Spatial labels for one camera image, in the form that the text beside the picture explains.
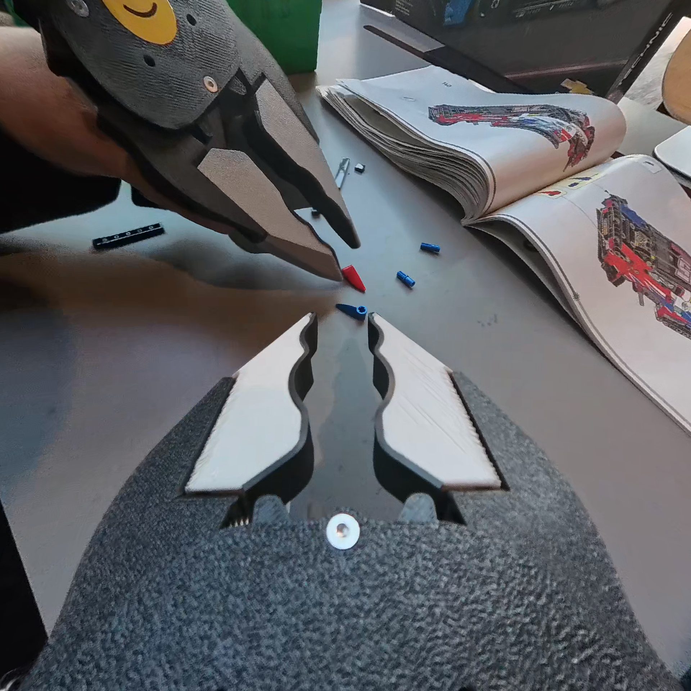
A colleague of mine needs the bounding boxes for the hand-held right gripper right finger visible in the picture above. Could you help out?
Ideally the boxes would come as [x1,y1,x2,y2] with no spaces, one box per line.
[367,313,503,498]

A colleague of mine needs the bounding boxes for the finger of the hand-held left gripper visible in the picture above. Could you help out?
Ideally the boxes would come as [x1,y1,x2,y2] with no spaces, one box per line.
[253,80,362,250]
[196,149,344,283]

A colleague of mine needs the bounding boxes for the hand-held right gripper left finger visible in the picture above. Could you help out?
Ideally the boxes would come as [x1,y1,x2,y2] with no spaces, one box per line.
[185,313,317,498]

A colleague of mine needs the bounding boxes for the instruction booklet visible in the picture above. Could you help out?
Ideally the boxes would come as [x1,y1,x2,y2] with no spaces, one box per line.
[317,65,691,436]

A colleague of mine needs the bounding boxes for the person's left forearm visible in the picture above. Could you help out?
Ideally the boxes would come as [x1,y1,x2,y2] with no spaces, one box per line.
[0,130,123,236]

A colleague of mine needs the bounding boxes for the green plastic bin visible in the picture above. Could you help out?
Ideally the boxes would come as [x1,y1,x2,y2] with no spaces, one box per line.
[226,0,324,74]

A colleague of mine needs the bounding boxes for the long black holed toy beam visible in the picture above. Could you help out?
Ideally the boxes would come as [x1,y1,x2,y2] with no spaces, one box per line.
[91,222,165,250]

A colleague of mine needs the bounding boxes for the black toy car set box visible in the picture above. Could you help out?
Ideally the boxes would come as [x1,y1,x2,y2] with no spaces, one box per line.
[360,0,677,104]

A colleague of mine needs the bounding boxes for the wooden document stand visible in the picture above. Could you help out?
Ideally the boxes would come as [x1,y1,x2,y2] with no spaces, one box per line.
[661,37,691,128]

